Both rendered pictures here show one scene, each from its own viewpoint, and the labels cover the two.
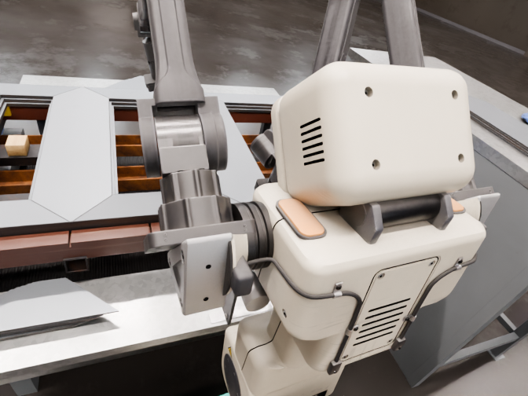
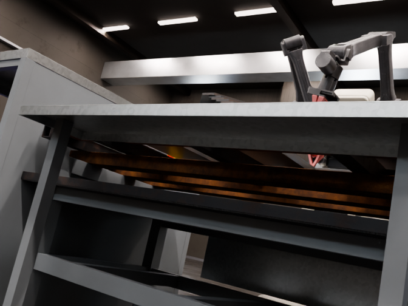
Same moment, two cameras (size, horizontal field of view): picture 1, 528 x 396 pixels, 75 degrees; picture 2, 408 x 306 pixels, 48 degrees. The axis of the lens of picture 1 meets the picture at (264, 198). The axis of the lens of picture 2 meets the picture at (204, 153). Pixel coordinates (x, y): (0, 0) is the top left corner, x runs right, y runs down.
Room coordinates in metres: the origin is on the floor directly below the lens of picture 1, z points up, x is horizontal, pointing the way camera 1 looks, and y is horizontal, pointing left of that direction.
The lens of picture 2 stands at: (1.94, 1.65, 0.44)
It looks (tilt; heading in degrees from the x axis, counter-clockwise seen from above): 11 degrees up; 246
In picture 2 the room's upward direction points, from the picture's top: 12 degrees clockwise
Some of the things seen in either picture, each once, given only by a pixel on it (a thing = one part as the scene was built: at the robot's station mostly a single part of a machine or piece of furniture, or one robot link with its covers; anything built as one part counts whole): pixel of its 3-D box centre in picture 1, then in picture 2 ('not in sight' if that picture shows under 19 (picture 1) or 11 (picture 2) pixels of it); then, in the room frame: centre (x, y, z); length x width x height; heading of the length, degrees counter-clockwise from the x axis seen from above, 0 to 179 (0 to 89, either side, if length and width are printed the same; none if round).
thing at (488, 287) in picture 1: (379, 208); (109, 212); (1.37, -0.57, 0.51); 1.30 x 0.04 x 1.01; 29
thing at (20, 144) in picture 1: (17, 145); not in sight; (0.81, 0.78, 0.79); 0.06 x 0.05 x 0.04; 29
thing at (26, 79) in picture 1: (168, 97); (192, 127); (1.50, 0.57, 0.74); 1.20 x 0.26 x 0.03; 119
